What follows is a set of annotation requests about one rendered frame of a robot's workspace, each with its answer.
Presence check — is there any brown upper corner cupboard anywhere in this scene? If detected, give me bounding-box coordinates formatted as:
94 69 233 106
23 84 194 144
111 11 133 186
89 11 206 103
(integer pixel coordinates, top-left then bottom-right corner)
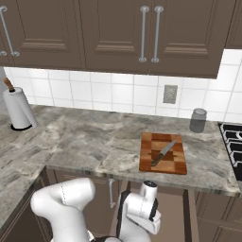
225 0 242 50

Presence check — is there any brown upper cupboard door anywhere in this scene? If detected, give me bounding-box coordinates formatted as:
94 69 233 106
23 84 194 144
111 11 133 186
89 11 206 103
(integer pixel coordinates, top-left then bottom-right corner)
147 0 237 79
78 0 152 75
4 0 87 71
0 0 13 67

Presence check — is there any silver lower cupboard handle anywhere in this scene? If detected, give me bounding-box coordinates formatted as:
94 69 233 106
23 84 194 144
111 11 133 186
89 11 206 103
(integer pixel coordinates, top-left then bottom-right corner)
108 178 117 209

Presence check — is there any brown cupboard door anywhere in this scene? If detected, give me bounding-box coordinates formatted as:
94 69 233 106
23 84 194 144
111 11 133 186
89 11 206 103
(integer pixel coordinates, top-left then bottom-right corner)
46 169 129 238
0 0 13 67
4 0 87 71
78 0 152 75
147 0 237 79

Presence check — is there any grey wall outlet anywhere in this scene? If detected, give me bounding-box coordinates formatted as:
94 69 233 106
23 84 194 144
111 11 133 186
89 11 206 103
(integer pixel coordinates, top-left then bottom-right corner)
163 84 179 105

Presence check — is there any grey glass jar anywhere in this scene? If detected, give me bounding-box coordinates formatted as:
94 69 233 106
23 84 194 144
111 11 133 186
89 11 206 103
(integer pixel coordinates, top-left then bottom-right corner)
189 108 208 134

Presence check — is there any wooden cutting board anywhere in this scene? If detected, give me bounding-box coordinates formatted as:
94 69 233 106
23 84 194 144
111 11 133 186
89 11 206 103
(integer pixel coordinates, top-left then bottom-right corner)
139 131 188 176

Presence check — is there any brown corner cupboard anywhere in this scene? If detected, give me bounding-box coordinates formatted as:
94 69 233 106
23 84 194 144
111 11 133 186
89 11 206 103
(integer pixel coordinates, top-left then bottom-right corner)
225 0 242 50
0 176 53 242

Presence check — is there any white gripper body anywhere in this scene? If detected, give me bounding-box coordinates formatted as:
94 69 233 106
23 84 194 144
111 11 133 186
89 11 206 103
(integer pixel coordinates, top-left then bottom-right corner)
140 211 162 236

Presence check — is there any white paper towel roll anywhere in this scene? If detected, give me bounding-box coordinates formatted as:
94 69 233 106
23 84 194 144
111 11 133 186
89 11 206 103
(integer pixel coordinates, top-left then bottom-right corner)
2 77 39 131

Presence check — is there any brown lower cupboard door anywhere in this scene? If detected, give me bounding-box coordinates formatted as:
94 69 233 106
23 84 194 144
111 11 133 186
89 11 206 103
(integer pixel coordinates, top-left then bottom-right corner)
46 169 129 238

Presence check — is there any brown panelled lower cupboard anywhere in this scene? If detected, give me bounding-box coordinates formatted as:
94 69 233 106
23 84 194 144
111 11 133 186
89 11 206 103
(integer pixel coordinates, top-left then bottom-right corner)
190 188 242 242

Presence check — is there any black hob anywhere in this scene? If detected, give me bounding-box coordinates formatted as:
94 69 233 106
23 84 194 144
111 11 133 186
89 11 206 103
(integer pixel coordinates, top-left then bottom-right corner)
217 122 242 182

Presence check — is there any brown lower corner cupboard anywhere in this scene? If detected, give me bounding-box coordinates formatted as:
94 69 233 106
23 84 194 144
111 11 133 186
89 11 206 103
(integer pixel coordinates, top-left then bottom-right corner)
0 176 53 242

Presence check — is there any grey-handled kitchen knife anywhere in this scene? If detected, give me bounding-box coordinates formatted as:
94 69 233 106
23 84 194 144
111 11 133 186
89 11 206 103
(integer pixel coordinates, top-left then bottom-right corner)
150 139 178 167

